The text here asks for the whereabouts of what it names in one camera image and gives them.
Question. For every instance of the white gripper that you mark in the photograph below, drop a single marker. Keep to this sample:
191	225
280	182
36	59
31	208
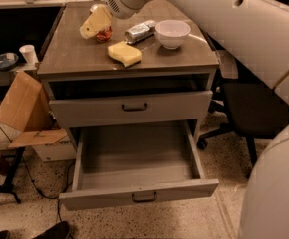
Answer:
115	1

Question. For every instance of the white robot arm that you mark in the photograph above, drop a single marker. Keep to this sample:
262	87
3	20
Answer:
256	32

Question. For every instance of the red soda can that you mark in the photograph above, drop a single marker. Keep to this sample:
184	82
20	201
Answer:
105	35

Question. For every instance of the grey drawer cabinet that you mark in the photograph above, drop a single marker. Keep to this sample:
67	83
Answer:
93	83

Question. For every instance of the grey middle drawer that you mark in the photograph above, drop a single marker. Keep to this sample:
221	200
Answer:
131	109

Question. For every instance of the grey open bottom drawer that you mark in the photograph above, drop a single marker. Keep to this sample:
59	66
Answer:
120	165

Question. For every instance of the yellow sponge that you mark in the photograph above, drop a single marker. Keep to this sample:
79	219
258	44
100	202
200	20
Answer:
124	53

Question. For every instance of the white bowl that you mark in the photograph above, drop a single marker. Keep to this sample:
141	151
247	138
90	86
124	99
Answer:
172	33

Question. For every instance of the white paper cup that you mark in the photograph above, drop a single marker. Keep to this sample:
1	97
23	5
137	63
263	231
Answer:
29	54

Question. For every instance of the dark round dish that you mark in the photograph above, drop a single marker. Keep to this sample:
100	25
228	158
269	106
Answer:
8	61

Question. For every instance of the brown cardboard box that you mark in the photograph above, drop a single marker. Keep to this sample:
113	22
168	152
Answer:
25	108

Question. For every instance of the low side shelf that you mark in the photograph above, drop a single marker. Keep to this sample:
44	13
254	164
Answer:
6	77

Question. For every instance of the black office chair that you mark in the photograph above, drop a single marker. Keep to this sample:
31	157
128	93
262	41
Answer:
253	110

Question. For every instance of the black metal stand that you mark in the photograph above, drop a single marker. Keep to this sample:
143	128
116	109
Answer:
9	162

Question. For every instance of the black shoe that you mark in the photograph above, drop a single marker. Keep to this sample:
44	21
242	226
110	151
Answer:
60	230
4	234

